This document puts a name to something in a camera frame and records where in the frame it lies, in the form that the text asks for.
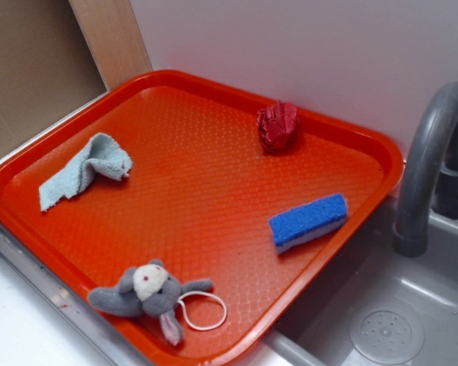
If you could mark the light blue cloth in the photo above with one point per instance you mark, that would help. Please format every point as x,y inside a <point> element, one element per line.
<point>102,155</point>

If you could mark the orange plastic tray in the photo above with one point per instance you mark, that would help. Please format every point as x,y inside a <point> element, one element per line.
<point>199,198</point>

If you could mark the red crumpled paper ball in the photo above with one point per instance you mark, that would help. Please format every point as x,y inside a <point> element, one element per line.
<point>277,126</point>

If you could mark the blue and white sponge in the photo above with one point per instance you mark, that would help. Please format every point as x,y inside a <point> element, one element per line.
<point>308,222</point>

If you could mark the grey plush toy animal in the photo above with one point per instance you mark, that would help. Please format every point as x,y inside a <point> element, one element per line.
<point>152,291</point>

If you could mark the grey plastic sink basin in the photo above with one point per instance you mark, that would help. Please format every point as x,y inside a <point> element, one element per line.
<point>315,329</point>

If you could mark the wooden board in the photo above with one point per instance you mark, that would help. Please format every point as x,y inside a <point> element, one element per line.
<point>112,34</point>

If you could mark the round sink drain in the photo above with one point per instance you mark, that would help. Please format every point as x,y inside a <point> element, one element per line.
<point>386,333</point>

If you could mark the brown cardboard panel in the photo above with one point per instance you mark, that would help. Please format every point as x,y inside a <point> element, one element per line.
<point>46,69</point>

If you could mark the grey plastic faucet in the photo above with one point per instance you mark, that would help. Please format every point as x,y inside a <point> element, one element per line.
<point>430,180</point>

